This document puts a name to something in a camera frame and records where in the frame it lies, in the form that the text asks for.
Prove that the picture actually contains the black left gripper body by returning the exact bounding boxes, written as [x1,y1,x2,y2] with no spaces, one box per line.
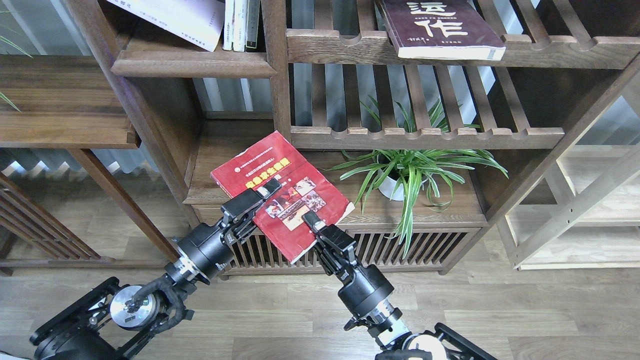
[176,189,266,286]

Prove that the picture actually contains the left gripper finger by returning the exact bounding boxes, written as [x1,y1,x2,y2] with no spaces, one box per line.
[262,177,282,198]

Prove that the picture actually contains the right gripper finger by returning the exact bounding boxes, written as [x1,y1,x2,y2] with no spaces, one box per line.
[302,210,326,234]

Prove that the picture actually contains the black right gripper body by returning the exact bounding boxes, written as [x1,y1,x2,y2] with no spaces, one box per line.
[314,224,394,321]

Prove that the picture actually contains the red cover book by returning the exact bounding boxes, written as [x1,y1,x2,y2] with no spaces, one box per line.
[210,131,355,264]

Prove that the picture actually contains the white paperback book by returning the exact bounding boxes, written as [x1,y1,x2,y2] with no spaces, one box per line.
[110,0,226,52]

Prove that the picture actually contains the maroon book with white characters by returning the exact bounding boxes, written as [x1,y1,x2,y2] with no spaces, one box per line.
[375,0,506,61]

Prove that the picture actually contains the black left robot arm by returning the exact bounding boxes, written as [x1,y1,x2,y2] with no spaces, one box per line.
[30,178,281,360]

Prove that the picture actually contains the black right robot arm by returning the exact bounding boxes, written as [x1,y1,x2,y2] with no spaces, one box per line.
[302,210,493,360]

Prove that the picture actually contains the light wooden shelf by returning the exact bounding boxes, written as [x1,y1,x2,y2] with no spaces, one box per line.
[496,70,640,271]

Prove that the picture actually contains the left slatted cabinet door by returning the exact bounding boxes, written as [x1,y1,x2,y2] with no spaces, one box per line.
[224,231,324,275]

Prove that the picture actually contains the slatted cabinet door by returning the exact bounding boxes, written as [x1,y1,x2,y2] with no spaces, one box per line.
[346,228,478,272]
[224,231,324,275]

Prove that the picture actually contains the right slatted cabinet door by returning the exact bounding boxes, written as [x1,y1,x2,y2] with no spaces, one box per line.
[346,228,478,272]

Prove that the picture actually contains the white plant pot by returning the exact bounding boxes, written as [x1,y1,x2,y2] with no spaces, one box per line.
[378,165,405,202]

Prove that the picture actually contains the green spider plant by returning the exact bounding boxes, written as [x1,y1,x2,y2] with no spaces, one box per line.
[322,95,510,260]

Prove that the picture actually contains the dark wooden bookshelf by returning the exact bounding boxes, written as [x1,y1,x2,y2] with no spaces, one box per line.
[62,0,640,280]

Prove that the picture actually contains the dark upright book right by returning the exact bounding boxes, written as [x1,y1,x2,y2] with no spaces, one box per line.
[245,0,266,53]

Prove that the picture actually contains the white upright book middle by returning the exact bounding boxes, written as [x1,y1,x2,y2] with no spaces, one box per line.
[231,0,249,53]

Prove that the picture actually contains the white upright book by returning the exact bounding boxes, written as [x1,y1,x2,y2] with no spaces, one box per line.
[231,0,249,53]
[222,0,235,51]

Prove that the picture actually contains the white upright book left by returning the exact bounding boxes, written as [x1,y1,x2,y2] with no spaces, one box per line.
[222,0,235,51]

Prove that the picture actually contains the dark slatted wooden rack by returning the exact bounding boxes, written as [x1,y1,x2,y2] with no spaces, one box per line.
[0,172,116,277]

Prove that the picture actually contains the green leaves at left edge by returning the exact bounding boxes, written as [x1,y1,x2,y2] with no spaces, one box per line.
[0,20,33,113]

